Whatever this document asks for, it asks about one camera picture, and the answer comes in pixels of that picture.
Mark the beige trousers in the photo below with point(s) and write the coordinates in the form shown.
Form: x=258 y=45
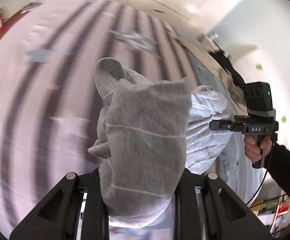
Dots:
x=200 y=54

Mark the black garment on bed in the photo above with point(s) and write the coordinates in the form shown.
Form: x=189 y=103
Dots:
x=223 y=60

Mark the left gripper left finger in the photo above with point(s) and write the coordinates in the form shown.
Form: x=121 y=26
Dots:
x=56 y=216

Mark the black right sleeve forearm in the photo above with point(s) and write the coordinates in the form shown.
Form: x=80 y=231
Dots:
x=278 y=165

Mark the red fire extinguisher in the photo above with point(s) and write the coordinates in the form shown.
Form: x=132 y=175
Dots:
x=1 y=19

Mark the shelf with clutter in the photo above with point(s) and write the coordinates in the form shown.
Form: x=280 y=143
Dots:
x=273 y=212

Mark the striped blue bed sheet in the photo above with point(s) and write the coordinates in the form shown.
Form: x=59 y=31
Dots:
x=49 y=104

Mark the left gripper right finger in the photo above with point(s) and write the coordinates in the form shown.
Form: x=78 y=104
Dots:
x=207 y=208

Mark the right hand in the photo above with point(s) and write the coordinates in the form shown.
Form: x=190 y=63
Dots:
x=255 y=152

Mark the grey striped t-shirt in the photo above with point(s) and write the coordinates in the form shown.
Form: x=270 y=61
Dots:
x=147 y=135

